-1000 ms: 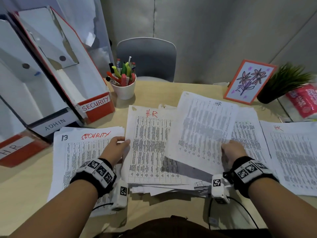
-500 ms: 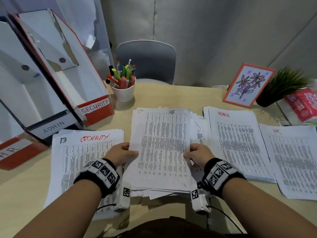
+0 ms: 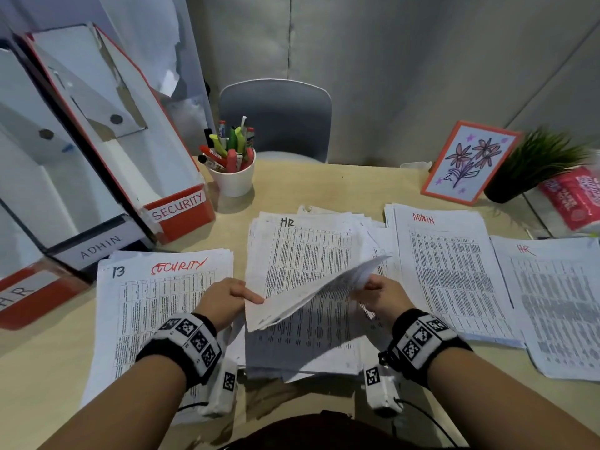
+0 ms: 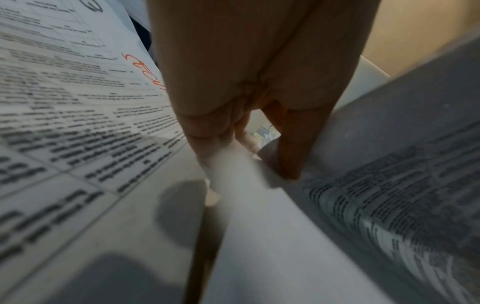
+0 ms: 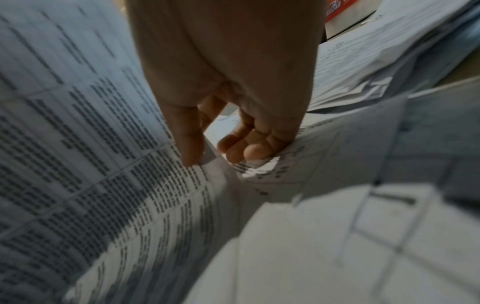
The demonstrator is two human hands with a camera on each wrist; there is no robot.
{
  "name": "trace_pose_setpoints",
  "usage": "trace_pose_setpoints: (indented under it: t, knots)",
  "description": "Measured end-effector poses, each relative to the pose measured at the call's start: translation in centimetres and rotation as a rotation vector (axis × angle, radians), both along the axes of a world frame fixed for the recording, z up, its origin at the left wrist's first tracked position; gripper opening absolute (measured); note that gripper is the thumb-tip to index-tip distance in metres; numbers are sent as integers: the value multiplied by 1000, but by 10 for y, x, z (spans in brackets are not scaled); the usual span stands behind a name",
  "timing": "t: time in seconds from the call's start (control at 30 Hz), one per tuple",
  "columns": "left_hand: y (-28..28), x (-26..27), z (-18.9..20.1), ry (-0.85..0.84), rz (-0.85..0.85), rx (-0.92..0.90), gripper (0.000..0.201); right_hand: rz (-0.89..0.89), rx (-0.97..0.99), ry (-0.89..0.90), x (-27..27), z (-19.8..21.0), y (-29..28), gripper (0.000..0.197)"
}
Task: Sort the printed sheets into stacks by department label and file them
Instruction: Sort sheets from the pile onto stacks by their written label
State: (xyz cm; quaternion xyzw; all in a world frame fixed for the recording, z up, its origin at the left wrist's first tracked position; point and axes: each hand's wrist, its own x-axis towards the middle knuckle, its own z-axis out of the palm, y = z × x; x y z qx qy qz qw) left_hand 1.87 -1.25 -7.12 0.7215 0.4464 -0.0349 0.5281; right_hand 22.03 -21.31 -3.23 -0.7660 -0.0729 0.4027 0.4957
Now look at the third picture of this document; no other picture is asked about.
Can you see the person's left hand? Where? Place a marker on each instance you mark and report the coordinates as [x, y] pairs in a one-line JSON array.
[[225, 302]]

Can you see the person's right hand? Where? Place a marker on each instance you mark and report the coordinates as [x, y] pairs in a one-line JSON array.
[[386, 299]]

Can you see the admin paper pile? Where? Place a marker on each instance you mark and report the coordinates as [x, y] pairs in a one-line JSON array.
[[450, 276]]

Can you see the security paper pile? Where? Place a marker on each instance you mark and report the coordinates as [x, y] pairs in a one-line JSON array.
[[150, 304]]

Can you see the unsorted paper pile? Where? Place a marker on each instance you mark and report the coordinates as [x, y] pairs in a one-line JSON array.
[[300, 248]]

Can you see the HR paper pile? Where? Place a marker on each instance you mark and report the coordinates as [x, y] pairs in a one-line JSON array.
[[553, 299]]

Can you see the black admin file box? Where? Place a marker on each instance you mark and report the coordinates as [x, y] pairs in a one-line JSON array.
[[47, 196]]

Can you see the person's right forearm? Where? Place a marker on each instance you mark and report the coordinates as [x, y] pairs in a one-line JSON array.
[[506, 403]]

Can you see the person's left forearm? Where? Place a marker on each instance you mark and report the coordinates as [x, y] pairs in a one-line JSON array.
[[117, 412]]

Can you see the person's dark shirt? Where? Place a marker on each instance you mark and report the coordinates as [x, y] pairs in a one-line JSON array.
[[328, 435]]

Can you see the black right wristband with markers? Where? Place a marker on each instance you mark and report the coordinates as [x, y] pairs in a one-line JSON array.
[[422, 344]]

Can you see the white pen cup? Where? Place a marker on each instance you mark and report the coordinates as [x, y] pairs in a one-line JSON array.
[[234, 182]]

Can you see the small white container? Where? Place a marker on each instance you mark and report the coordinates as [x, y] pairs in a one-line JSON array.
[[416, 165]]

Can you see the bunch of coloured markers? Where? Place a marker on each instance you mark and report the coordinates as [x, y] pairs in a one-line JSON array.
[[229, 147]]

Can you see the orange framed flower drawing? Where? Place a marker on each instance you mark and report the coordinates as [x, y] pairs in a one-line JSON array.
[[468, 163]]

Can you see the green plant in black pot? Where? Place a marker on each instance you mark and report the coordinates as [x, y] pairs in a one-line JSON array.
[[504, 189]]

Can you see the grey chair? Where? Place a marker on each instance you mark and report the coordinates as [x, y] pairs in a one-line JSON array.
[[276, 119]]

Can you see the red white paper towel pack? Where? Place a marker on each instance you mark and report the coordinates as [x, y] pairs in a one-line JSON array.
[[572, 199]]

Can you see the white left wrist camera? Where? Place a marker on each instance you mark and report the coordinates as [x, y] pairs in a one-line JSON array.
[[222, 388]]

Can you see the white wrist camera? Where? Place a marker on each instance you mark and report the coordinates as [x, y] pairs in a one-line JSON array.
[[222, 388], [382, 388]]

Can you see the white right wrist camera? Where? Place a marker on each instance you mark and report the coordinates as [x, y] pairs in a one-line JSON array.
[[382, 388]]

